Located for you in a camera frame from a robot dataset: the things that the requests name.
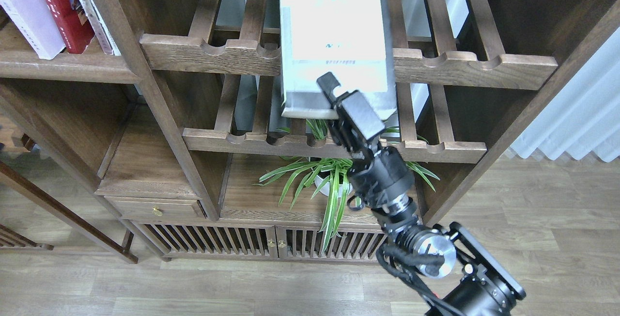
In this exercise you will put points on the brass drawer knob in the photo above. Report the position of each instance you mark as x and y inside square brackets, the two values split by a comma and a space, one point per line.
[157, 211]

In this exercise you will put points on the thin white upright book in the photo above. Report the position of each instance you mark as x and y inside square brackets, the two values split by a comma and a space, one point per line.
[100, 28]

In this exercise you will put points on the red book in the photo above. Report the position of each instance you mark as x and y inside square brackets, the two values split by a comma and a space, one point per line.
[73, 24]

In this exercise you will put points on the white curtain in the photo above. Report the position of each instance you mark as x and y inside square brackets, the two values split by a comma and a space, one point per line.
[584, 117]

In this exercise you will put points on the yellow and black book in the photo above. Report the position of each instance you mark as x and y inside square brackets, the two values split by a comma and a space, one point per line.
[350, 38]

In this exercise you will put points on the dark wooden bookshelf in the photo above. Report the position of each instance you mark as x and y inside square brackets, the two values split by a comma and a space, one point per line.
[180, 119]

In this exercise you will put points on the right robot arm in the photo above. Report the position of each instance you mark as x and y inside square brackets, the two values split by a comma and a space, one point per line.
[453, 273]

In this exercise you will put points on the green spider plant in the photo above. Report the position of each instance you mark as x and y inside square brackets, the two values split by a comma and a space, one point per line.
[328, 174]

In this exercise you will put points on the white and purple book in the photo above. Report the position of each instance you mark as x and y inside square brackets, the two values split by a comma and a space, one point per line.
[36, 23]

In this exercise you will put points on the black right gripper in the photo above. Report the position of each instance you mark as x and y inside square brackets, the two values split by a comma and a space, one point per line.
[379, 176]

